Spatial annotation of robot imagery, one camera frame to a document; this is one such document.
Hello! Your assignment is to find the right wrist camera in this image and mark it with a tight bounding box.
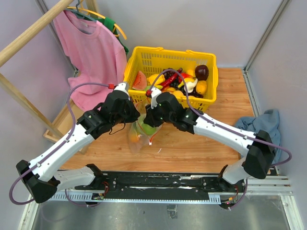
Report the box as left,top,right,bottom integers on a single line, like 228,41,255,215
149,87,162,109

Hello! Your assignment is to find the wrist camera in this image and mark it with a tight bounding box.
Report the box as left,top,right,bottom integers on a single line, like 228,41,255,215
108,82,129,92
149,87,162,109

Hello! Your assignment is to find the peach fruit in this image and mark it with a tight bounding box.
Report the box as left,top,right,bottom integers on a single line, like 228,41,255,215
172,90,184,98

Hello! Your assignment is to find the dark grapes bunch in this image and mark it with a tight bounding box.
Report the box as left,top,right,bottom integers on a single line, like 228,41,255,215
164,69,176,79

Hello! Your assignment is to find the dark red apple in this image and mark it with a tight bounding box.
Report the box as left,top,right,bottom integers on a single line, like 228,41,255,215
194,65,209,81

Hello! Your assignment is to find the pink t-shirt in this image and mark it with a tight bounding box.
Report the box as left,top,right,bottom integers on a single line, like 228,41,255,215
54,11,127,112

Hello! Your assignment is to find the purple cable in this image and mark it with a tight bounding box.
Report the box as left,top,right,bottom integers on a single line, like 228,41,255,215
9,82,113,206
150,69,293,166

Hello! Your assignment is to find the white mushroom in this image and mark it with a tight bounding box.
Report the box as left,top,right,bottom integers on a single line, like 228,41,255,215
186,78,198,93

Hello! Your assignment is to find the yellow bell pepper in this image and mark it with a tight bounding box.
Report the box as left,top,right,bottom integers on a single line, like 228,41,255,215
147,74,165,86

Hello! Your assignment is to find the red chili pepper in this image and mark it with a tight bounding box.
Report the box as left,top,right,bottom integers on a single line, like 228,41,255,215
161,73,178,90

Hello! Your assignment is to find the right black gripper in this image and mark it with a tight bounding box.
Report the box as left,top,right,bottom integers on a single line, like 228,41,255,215
144,101,175,128

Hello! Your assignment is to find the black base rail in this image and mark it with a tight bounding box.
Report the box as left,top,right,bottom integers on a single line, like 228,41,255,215
75,171,243,201

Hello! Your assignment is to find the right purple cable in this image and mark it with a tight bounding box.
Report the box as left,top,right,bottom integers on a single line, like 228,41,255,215
150,69,293,166

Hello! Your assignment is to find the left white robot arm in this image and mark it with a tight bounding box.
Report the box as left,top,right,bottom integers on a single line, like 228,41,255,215
16,90,140,203

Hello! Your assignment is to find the yellow banana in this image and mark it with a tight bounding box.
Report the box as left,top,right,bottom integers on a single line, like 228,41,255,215
178,78,195,88

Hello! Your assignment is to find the yellow clothes hanger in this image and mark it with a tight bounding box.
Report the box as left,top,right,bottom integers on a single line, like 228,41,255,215
67,0,127,40

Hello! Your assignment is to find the teal clothes hanger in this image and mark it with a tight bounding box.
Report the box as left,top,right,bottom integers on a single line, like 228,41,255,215
64,0,98,23

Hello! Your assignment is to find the watermelon slice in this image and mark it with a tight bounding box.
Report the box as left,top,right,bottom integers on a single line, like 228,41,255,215
132,70,147,91

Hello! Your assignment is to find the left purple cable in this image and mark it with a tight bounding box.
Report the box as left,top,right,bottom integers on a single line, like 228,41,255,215
9,82,113,206

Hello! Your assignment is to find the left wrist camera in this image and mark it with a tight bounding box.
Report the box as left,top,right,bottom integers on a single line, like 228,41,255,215
108,82,129,92

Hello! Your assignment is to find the green cabbage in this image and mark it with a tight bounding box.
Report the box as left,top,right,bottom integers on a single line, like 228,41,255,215
141,122,157,136

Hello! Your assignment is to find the clear zip top bag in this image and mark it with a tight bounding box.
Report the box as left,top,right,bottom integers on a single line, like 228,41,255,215
128,99,163,153

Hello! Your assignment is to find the wooden clothes rack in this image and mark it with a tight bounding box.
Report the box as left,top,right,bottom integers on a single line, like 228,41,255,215
0,0,99,149

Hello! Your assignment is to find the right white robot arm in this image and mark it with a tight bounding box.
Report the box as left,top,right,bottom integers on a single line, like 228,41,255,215
144,89,275,192

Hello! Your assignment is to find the blue cloth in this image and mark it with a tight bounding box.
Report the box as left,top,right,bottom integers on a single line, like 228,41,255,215
233,109,282,166

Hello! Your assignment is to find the green orange mango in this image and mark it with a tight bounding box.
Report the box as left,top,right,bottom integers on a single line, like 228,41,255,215
129,134,141,143

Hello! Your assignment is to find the green garment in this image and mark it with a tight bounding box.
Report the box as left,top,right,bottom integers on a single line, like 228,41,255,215
98,17,129,56

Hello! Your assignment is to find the yellow plastic basket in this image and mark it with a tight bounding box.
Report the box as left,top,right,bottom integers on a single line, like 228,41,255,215
124,46,218,111

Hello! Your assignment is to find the yellow lemon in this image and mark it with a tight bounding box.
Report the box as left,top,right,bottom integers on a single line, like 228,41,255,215
196,80,207,94

